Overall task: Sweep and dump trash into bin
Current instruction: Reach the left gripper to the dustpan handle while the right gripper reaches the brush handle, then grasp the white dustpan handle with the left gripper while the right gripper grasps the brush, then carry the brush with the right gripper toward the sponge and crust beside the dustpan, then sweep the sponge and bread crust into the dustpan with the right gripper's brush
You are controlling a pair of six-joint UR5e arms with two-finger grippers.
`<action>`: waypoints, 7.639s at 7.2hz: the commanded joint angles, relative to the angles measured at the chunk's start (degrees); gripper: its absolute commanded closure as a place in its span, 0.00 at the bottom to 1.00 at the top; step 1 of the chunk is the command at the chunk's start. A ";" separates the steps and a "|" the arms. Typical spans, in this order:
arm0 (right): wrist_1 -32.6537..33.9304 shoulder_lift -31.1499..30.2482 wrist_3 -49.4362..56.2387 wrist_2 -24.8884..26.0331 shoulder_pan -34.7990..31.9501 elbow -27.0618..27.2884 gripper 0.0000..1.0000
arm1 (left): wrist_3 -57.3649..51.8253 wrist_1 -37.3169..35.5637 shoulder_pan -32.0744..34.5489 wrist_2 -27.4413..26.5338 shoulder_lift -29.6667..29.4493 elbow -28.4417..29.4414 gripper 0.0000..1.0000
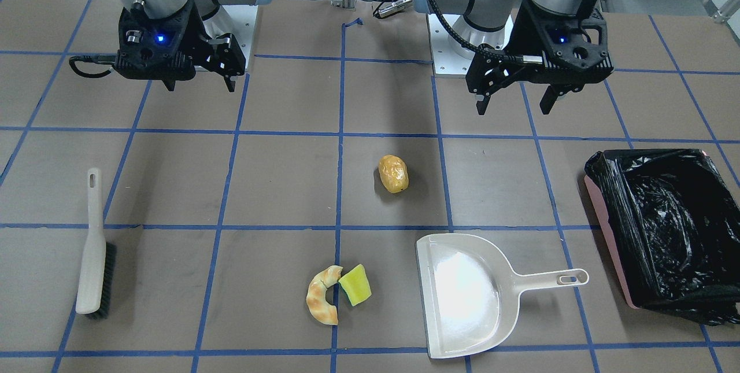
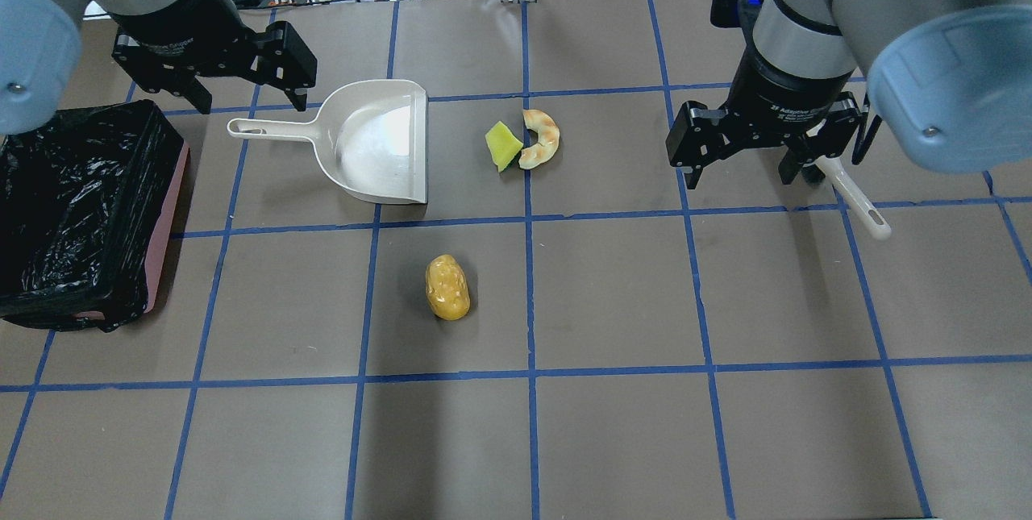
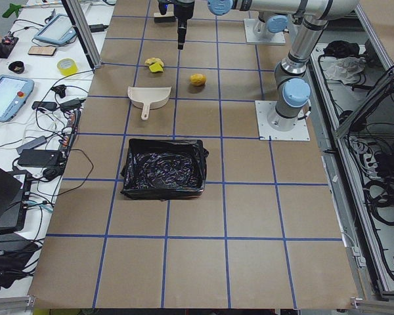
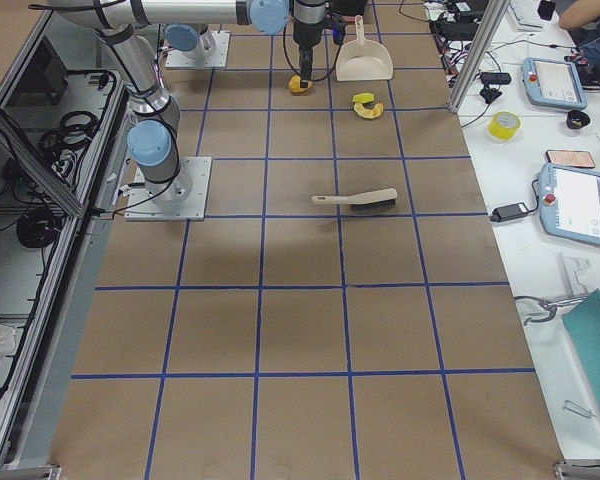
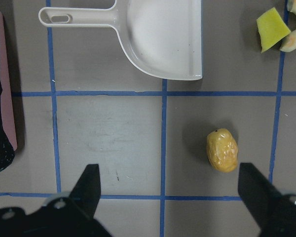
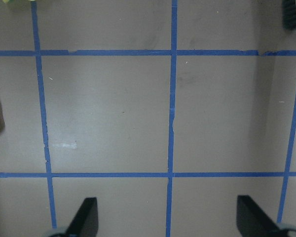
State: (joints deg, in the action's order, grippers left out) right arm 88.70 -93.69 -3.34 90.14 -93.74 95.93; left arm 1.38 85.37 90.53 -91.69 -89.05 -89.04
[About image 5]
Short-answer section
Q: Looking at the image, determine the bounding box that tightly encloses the pink bin with black bag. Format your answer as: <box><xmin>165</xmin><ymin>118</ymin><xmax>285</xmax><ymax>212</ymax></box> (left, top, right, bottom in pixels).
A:
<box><xmin>0</xmin><ymin>12</ymin><xmax>17</xmax><ymax>173</ymax></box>

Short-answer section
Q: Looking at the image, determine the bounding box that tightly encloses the yellow toy potato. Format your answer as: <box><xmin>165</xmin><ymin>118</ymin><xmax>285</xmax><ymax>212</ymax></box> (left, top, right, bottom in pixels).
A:
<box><xmin>206</xmin><ymin>128</ymin><xmax>238</xmax><ymax>173</ymax></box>

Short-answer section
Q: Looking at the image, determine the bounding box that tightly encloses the yellow green sponge piece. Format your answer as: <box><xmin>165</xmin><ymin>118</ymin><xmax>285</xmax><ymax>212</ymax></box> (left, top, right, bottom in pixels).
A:
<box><xmin>256</xmin><ymin>7</ymin><xmax>291</xmax><ymax>53</ymax></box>

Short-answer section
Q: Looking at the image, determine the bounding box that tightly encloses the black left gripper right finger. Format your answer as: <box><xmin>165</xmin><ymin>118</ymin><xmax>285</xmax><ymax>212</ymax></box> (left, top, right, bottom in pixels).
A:
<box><xmin>238</xmin><ymin>162</ymin><xmax>282</xmax><ymax>229</ymax></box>

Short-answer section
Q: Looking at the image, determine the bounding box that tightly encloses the white plastic dustpan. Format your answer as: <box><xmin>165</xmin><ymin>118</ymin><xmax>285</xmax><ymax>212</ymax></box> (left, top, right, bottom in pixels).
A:
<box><xmin>38</xmin><ymin>0</ymin><xmax>203</xmax><ymax>80</ymax></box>

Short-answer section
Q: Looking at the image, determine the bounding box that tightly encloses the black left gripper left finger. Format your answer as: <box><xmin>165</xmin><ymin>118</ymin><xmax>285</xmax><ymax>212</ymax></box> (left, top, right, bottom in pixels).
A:
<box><xmin>69</xmin><ymin>164</ymin><xmax>100</xmax><ymax>219</ymax></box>

